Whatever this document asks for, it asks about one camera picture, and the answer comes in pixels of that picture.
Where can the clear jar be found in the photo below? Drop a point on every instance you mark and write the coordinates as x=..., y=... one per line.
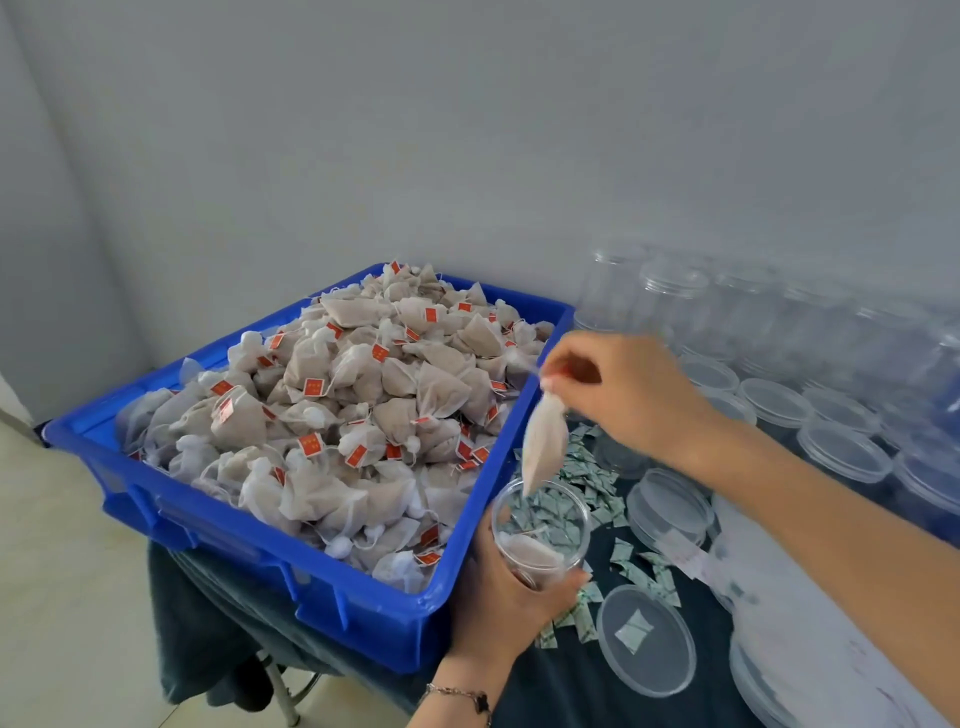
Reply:
x=540, y=552

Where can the pile of green desiccant packets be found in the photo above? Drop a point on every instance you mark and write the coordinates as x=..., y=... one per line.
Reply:
x=600, y=488

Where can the group of lidded jars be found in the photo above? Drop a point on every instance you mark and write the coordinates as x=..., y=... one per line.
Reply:
x=810, y=375

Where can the person's right forearm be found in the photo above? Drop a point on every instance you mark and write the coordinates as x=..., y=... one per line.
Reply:
x=840, y=555

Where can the person's left hand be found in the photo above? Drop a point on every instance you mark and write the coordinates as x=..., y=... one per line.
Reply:
x=510, y=615

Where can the person's right hand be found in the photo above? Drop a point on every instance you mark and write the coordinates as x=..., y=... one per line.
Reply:
x=638, y=393

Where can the pile of white label papers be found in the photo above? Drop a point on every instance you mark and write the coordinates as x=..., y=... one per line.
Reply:
x=840, y=660

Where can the metal table leg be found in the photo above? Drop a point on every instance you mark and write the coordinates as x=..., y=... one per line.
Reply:
x=282, y=693

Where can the white mesh tea bag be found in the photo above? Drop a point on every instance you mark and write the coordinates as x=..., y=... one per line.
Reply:
x=545, y=443

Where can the blue plastic tray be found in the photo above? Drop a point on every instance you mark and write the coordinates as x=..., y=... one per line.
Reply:
x=165, y=503

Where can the pile of tea bags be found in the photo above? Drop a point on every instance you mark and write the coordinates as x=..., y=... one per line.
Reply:
x=345, y=405

